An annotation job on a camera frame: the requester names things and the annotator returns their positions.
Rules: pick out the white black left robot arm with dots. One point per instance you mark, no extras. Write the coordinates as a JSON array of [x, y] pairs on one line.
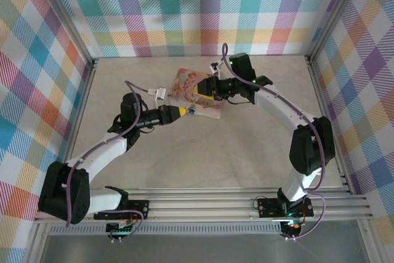
[[104, 149]]

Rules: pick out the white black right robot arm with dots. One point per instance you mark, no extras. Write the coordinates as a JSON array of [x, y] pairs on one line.
[[277, 106]]

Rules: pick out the small controller circuit board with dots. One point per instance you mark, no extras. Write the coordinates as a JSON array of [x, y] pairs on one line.
[[292, 227], [120, 230]]

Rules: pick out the grey metal panel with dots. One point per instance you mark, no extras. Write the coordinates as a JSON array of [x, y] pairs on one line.
[[200, 249]]

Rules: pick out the aluminium side rail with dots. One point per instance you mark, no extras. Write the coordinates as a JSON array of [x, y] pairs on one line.
[[318, 90], [82, 106]]

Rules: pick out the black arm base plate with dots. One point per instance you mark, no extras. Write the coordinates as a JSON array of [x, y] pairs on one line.
[[138, 207], [267, 207]]

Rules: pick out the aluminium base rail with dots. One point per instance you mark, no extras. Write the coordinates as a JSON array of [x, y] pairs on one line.
[[200, 207]]

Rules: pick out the aluminium frame post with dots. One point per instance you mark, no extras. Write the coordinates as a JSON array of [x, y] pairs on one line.
[[61, 13], [338, 7]]

